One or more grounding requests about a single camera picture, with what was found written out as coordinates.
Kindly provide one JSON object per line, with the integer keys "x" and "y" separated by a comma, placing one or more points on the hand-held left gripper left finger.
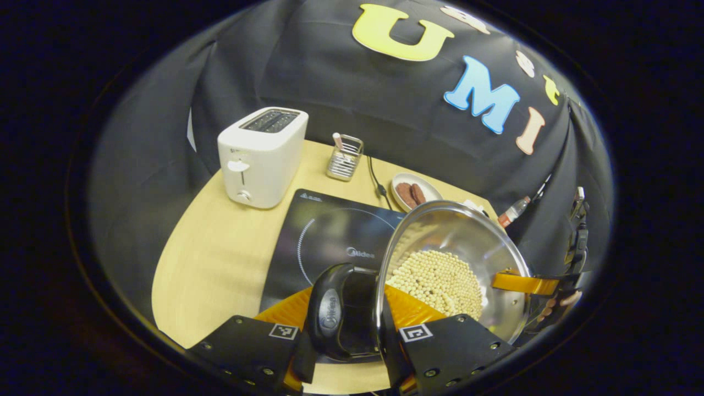
{"x": 245, "y": 352}

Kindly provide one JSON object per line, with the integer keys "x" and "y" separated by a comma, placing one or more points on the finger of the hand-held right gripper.
{"x": 522, "y": 283}

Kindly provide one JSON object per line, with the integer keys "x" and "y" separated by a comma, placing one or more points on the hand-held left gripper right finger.
{"x": 456, "y": 346}

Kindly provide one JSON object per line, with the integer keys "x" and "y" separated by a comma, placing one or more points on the stainless steel pot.
{"x": 462, "y": 231}

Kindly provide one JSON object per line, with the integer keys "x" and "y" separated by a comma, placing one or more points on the black induction cooktop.
{"x": 324, "y": 231}

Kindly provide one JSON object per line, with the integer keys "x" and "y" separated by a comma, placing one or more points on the heap of soybeans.
{"x": 440, "y": 280}

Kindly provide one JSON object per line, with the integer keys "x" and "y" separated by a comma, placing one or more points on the clear plastic bottle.
{"x": 514, "y": 212}

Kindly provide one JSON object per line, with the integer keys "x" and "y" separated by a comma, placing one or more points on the white divided dish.
{"x": 474, "y": 207}

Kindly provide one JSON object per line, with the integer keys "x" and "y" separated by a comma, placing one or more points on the white round plate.
{"x": 426, "y": 186}

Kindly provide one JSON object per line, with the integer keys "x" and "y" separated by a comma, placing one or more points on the brown meat patty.
{"x": 418, "y": 193}
{"x": 405, "y": 195}

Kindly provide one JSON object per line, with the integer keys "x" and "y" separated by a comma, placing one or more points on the white toaster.
{"x": 258, "y": 159}

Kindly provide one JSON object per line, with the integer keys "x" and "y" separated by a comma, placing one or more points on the pink utensil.
{"x": 337, "y": 141}

